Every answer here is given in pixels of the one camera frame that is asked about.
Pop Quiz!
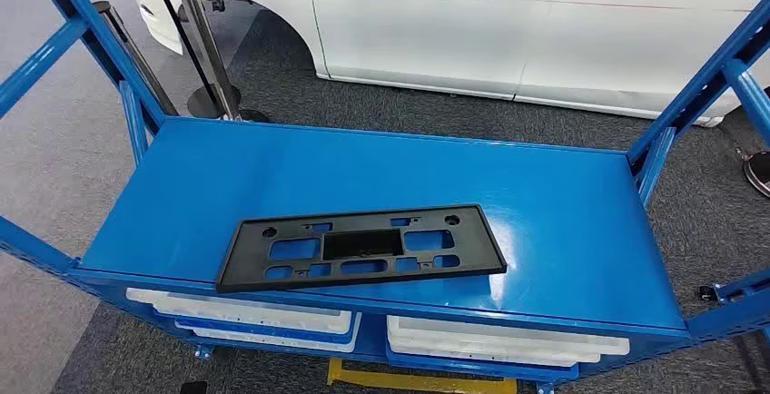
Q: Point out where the white plastic bin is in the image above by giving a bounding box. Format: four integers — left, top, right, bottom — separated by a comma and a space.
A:
175, 312, 363, 355
385, 315, 632, 369
124, 287, 354, 337

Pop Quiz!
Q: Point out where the black plastic license plate frame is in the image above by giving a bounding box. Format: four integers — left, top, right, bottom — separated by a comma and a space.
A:
215, 203, 508, 295

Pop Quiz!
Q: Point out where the white car with red stripe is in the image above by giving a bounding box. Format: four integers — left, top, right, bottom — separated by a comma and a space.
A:
119, 0, 770, 129

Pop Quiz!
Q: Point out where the dark stanchion post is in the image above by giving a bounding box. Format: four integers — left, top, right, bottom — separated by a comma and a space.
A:
92, 0, 180, 118

